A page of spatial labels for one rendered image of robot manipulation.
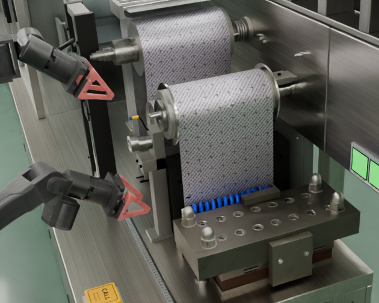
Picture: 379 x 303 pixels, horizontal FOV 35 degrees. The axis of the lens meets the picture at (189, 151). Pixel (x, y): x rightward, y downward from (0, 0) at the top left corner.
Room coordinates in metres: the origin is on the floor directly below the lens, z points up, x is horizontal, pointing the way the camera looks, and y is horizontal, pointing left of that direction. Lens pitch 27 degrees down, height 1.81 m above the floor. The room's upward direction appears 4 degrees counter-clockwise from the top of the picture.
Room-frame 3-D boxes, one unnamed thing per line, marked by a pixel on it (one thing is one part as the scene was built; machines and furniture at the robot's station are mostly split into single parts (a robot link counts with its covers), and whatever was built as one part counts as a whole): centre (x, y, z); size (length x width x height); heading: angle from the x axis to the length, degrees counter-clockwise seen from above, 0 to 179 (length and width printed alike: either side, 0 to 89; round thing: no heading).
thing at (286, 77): (1.36, -0.24, 1.28); 0.06 x 0.05 x 0.02; 108
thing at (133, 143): (1.28, 0.13, 1.18); 0.04 x 0.02 x 0.04; 18
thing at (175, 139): (1.27, 0.04, 1.25); 0.15 x 0.01 x 0.15; 18
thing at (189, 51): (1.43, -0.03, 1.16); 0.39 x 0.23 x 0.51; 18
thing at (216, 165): (1.25, -0.09, 1.11); 0.23 x 0.01 x 0.18; 108
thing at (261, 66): (1.35, -0.19, 1.25); 0.15 x 0.01 x 0.15; 18
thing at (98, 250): (2.17, 0.31, 0.88); 2.52 x 0.66 x 0.04; 18
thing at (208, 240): (1.06, -0.03, 1.05); 0.04 x 0.04 x 0.04
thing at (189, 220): (1.14, 0.01, 1.05); 0.04 x 0.04 x 0.04
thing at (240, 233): (1.15, -0.16, 1.00); 0.40 x 0.16 x 0.06; 108
